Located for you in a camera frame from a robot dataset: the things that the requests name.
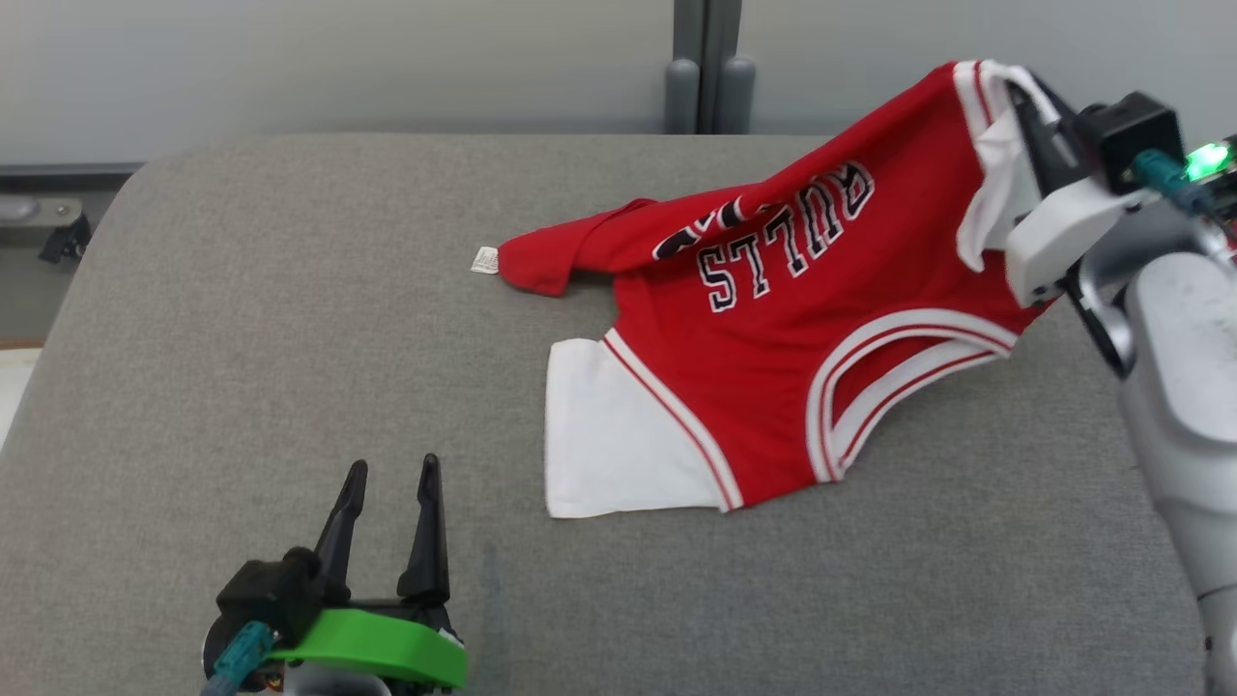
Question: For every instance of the red Bulls jersey white sleeves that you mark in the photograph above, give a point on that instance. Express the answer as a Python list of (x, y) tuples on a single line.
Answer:
[(763, 377)]

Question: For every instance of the dark grey baseboard strip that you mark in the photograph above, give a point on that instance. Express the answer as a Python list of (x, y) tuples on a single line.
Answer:
[(68, 171)]

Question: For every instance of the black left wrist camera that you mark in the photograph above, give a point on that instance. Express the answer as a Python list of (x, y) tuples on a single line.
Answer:
[(271, 590)]

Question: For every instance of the teal right camera connector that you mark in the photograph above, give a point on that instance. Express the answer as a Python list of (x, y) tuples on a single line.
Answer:
[(1165, 179)]

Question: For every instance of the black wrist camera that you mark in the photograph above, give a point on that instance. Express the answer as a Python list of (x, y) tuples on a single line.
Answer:
[(1136, 130), (271, 590)]

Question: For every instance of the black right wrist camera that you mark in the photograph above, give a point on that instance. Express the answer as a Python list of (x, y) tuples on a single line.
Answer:
[(1136, 130)]

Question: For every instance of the teal left camera connector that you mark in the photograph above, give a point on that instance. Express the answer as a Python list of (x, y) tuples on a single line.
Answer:
[(237, 657)]

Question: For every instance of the black floor clamp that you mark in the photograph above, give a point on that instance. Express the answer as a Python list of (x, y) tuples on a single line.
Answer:
[(68, 242)]

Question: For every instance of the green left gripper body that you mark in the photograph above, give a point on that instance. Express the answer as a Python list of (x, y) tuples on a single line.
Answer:
[(377, 648)]

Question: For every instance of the grey partition post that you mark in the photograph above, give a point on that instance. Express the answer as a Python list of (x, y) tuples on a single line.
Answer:
[(708, 68)]

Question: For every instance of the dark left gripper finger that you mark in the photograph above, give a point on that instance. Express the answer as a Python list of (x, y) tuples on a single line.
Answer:
[(343, 541), (427, 551)]

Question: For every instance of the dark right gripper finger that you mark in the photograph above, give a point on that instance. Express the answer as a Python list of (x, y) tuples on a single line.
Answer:
[(1039, 159), (1068, 135)]

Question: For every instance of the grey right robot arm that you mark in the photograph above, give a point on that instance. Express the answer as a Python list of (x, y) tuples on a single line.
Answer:
[(1179, 387)]

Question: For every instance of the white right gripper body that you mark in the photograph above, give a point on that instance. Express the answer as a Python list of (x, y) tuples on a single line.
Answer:
[(1063, 242)]

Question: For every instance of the grey metal floor bracket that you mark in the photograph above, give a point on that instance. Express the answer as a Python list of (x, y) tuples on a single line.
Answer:
[(39, 210)]

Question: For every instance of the teal camera connector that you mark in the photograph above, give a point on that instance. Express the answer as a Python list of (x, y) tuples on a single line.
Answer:
[(237, 657), (1165, 179)]

